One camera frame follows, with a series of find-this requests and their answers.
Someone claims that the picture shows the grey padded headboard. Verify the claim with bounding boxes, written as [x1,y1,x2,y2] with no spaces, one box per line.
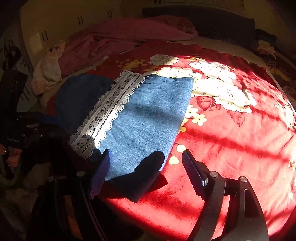
[142,5,255,48]

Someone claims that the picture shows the pink velvet duvet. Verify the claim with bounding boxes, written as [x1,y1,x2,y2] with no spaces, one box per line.
[59,15,198,76]

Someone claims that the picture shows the white peach patterned garment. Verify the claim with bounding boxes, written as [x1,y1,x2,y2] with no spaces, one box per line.
[31,41,66,96]

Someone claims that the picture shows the red floral blanket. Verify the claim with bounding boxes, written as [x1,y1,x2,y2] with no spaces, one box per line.
[45,40,296,240]

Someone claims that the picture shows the blue denim pants lace hem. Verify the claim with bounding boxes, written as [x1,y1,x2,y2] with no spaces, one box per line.
[55,71,193,202]

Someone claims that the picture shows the left hand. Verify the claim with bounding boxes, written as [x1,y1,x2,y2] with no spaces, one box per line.
[0,144,22,168]

